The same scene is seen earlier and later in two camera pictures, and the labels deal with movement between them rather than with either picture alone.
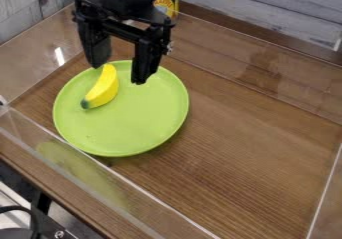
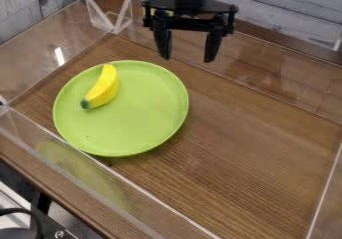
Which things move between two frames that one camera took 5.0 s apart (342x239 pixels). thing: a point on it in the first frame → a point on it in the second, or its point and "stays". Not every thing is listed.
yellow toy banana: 106,89 stays
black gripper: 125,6 → 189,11
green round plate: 133,122 stays
